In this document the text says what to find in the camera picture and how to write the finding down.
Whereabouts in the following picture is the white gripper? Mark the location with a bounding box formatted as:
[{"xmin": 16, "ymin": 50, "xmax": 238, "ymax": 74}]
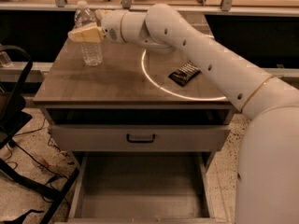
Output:
[{"xmin": 68, "ymin": 9, "xmax": 127, "ymax": 43}]

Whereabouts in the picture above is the clear plastic water bottle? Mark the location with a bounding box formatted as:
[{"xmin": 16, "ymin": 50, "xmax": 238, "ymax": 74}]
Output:
[{"xmin": 74, "ymin": 1, "xmax": 103, "ymax": 66}]

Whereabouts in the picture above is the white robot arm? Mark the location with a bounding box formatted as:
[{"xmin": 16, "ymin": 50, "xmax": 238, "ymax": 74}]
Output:
[{"xmin": 68, "ymin": 4, "xmax": 299, "ymax": 224}]

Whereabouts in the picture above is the grey wooden drawer cabinet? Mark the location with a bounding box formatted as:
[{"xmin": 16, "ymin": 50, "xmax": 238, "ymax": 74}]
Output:
[{"xmin": 35, "ymin": 41, "xmax": 234, "ymax": 224}]

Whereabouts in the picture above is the closed upper drawer front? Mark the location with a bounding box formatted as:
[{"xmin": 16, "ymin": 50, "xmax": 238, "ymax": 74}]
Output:
[{"xmin": 49, "ymin": 125, "xmax": 230, "ymax": 152}]

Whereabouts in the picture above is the open grey middle drawer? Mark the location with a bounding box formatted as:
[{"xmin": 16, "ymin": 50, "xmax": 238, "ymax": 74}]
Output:
[{"xmin": 56, "ymin": 153, "xmax": 229, "ymax": 224}]

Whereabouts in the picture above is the white ceramic bowl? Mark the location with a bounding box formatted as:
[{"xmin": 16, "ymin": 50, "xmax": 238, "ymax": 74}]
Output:
[{"xmin": 146, "ymin": 43, "xmax": 175, "ymax": 54}]

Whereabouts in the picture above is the black snack bar wrapper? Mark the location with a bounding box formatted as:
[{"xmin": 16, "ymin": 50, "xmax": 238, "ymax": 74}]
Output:
[{"xmin": 168, "ymin": 61, "xmax": 201, "ymax": 87}]

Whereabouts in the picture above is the black floor cable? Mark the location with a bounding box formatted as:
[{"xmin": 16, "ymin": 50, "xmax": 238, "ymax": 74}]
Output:
[{"xmin": 0, "ymin": 119, "xmax": 76, "ymax": 224}]

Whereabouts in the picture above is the black drawer handle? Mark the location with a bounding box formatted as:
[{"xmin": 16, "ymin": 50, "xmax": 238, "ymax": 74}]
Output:
[{"xmin": 126, "ymin": 133, "xmax": 156, "ymax": 144}]

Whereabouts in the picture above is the black metal chair frame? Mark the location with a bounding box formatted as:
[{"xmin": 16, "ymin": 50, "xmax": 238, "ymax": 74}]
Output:
[{"xmin": 0, "ymin": 45, "xmax": 80, "ymax": 224}]

